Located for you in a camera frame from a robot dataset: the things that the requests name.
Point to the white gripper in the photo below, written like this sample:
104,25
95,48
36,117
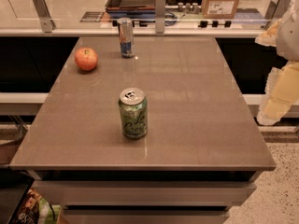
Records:
289,36

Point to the green LaCroix soda can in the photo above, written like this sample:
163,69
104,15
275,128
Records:
133,106

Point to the Red Bull can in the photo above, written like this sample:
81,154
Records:
126,37

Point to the cardboard box with label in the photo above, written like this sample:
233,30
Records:
219,9

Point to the red apple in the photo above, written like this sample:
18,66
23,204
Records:
86,59

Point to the upper grey cabinet drawer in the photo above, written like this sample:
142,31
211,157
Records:
134,193

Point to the grey cabinet drawer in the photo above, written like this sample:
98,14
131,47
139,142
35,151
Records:
144,217
134,193

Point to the lower grey cabinet drawer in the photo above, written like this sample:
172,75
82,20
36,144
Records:
144,217

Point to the brown basket at left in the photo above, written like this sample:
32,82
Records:
11,137

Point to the snack bag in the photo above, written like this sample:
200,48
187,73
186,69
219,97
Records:
35,209

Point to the right metal glass bracket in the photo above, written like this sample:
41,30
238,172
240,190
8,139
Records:
277,8

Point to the metal glass bracket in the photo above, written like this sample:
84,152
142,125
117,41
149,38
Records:
277,8
159,16
46,22

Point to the middle metal glass bracket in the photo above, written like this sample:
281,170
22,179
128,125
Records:
159,16

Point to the left metal glass bracket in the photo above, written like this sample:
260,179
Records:
46,22

